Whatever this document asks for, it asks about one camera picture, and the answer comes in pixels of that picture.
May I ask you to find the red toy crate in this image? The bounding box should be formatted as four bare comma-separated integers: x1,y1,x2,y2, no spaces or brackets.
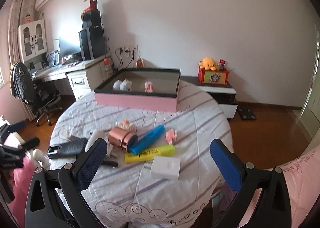
198,68,229,85

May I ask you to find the small pink block toy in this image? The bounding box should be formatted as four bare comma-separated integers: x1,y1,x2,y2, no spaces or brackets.
165,129,177,144

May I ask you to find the striped white tablecloth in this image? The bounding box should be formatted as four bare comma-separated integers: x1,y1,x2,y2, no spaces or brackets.
50,82,233,227

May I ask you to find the black speaker box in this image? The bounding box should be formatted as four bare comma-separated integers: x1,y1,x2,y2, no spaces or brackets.
81,10,101,29

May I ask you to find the low black white cabinet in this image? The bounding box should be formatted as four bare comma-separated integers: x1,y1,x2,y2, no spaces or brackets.
181,76,238,120

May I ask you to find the black computer tower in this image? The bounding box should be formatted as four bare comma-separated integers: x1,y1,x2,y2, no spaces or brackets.
79,26,106,61

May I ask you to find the white desk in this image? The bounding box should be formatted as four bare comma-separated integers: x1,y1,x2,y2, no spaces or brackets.
32,54,112,100

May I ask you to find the orange cap water bottle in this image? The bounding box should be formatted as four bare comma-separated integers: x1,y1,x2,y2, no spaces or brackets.
103,57,113,77

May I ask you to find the yellow octopus plush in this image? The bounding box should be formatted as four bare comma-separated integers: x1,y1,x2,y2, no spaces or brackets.
199,57,216,71

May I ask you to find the computer monitor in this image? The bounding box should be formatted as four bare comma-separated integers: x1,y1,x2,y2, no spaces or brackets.
59,37,81,59

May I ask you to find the snack bag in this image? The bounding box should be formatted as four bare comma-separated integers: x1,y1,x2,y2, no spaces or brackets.
136,58,144,68

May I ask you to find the blue highlighter marker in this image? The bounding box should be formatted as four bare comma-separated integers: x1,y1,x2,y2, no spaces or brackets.
129,125,165,155

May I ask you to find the white power adapter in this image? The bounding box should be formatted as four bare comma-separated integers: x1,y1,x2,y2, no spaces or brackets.
150,156,181,181

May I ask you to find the rose gold cylinder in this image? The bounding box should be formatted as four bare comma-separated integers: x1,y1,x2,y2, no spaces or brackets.
108,127,138,152

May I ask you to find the white round figurine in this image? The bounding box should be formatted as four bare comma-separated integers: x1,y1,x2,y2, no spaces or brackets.
113,80,122,90

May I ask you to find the doll figure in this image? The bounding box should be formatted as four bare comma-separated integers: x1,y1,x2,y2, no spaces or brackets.
24,13,31,24

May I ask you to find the beige curtain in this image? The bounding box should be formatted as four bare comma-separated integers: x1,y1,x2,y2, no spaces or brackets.
8,0,37,65

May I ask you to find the yellow highlighter marker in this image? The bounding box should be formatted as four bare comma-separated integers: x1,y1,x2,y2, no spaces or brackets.
124,145,176,164

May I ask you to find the pink open storage box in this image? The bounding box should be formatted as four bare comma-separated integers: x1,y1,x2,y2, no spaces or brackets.
94,68,181,112

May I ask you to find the black office chair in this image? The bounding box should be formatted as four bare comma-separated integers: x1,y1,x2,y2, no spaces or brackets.
10,62,62,127

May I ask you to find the black floor scale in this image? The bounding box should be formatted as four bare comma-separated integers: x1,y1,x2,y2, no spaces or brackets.
237,107,257,120

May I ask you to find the white glass door cabinet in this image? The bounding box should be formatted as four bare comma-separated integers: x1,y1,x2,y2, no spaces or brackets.
18,19,47,62

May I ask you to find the black remote control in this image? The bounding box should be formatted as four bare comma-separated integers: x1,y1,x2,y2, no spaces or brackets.
47,137,88,159

